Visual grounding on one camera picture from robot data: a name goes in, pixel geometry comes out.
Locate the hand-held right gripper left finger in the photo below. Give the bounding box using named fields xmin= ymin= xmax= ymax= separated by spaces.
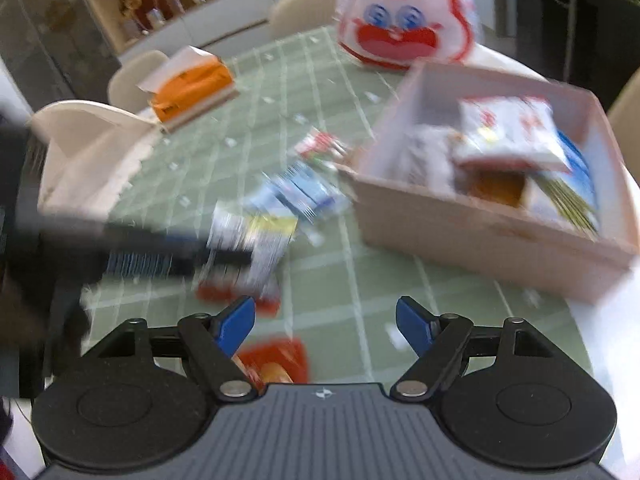
xmin=82 ymin=296 xmax=257 ymax=401

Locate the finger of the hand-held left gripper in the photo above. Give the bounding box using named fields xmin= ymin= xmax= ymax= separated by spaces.
xmin=102 ymin=224 xmax=211 ymax=252
xmin=105 ymin=249 xmax=254 ymax=279

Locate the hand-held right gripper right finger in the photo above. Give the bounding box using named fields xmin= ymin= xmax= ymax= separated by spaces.
xmin=390 ymin=296 xmax=566 ymax=401

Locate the white yellow snack packet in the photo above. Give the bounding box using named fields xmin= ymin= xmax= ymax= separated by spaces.
xmin=196 ymin=204 xmax=298 ymax=317

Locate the red yellow snack packet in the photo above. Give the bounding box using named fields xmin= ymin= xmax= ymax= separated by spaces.
xmin=234 ymin=337 xmax=310 ymax=392

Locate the pink cardboard box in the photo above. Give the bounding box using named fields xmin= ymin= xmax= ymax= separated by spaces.
xmin=336 ymin=61 xmax=640 ymax=305

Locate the grey white snack packet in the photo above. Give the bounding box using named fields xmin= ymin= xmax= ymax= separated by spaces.
xmin=394 ymin=126 xmax=458 ymax=197

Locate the blue white snack packet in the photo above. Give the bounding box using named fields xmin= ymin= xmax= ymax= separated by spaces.
xmin=244 ymin=161 xmax=352 ymax=242

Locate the white scalloped cover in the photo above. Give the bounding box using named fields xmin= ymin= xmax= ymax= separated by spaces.
xmin=29 ymin=100 xmax=163 ymax=223

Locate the small red white snack packet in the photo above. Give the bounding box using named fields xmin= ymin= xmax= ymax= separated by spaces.
xmin=294 ymin=129 xmax=352 ymax=167

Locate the orange tissue box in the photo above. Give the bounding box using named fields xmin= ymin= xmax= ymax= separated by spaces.
xmin=137 ymin=45 xmax=240 ymax=135

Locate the orange red snack packet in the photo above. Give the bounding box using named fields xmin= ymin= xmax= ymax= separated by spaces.
xmin=469 ymin=169 xmax=527 ymax=208

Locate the beige chair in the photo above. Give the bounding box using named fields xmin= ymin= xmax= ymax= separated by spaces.
xmin=107 ymin=50 xmax=172 ymax=115
xmin=606 ymin=67 xmax=640 ymax=188
xmin=268 ymin=0 xmax=347 ymax=38

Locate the yellow striped snack packet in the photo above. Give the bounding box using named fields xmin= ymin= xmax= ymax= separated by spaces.
xmin=527 ymin=174 xmax=600 ymax=235

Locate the plain blue snack packet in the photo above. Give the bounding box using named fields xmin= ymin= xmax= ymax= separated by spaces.
xmin=554 ymin=130 xmax=601 ymax=211

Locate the wooden display shelf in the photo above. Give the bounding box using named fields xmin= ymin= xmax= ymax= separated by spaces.
xmin=69 ymin=0 xmax=351 ymax=57

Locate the rabbit face bag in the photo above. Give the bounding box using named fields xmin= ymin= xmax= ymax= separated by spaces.
xmin=336 ymin=0 xmax=482 ymax=70

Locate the black glass cabinet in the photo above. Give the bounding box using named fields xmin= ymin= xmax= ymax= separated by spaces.
xmin=514 ymin=0 xmax=640 ymax=108

